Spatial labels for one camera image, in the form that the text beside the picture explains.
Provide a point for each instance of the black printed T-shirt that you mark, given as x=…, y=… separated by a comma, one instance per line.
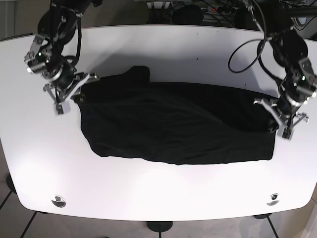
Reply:
x=128, y=116

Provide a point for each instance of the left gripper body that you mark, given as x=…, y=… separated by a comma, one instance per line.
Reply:
x=283, y=111

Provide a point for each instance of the right chrome table grommet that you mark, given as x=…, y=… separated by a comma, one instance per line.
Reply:
x=273, y=199

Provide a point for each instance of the left chrome table grommet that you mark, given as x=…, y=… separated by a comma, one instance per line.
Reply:
x=58, y=201

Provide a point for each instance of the black table base foot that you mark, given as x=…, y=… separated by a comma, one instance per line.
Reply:
x=159, y=226

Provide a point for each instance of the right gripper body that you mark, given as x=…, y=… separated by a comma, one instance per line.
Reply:
x=63, y=82

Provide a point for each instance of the power strip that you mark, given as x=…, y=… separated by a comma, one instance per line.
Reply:
x=220, y=9

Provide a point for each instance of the chrome table grommet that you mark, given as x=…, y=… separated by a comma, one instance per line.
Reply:
x=273, y=199
x=58, y=201

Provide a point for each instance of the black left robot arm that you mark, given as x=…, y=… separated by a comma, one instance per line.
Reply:
x=290, y=52

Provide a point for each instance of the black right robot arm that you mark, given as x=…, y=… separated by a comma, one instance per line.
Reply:
x=56, y=48

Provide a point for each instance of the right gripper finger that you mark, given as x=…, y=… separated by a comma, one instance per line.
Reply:
x=79, y=97

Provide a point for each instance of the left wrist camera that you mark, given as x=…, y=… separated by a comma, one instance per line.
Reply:
x=287, y=132

